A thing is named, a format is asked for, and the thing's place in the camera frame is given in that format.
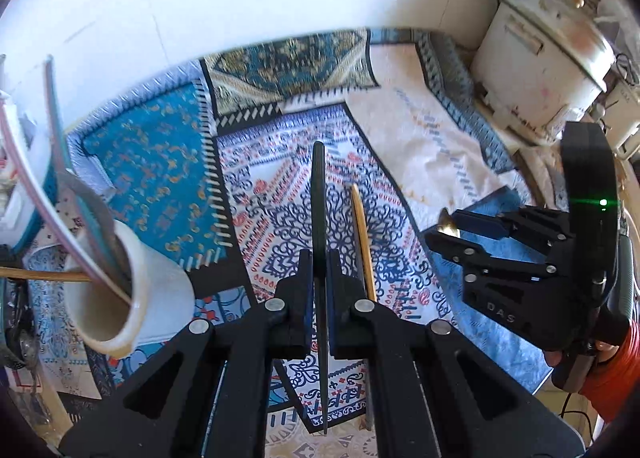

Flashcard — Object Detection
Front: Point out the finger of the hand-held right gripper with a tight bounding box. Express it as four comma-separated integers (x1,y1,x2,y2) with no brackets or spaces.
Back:
451,207,572,252
424,229,559,285

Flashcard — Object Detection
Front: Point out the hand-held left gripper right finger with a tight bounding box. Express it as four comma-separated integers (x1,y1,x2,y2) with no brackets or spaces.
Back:
326,249,584,458

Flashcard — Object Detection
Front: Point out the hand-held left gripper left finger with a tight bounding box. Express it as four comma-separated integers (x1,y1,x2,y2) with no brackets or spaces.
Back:
59,248,316,458

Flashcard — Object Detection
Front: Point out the gold spoon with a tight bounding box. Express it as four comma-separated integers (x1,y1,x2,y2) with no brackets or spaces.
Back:
436,207,462,239

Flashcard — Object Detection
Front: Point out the yellow chopstick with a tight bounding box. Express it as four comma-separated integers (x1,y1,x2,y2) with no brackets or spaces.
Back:
349,183,378,431
0,265,96,285

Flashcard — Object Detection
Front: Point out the dark green chopstick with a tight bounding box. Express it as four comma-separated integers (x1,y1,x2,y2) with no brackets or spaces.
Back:
311,140,332,435

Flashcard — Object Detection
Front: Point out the white cup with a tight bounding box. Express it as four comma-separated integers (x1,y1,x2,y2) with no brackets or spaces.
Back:
62,218,196,360

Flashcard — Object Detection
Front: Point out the grey chopstick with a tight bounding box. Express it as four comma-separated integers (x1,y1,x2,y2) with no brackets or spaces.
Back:
62,173,126,279

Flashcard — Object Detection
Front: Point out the mauve chopstick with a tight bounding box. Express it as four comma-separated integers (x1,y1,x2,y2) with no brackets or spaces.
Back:
0,102,133,311

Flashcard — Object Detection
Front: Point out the teal chopstick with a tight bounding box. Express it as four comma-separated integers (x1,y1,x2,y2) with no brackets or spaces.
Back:
44,55,119,285

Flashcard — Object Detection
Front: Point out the person's right hand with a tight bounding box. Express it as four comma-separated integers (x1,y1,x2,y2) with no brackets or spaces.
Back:
544,339,618,369

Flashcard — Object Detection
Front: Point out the white plastic appliance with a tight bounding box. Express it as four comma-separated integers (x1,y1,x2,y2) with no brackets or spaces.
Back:
600,78,640,159

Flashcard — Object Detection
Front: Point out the white rice cooker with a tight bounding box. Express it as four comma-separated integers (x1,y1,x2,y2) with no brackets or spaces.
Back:
470,0,617,146

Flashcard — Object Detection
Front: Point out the patterned patchwork tablecloth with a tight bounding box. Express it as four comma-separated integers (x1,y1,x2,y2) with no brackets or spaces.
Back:
20,26,556,458

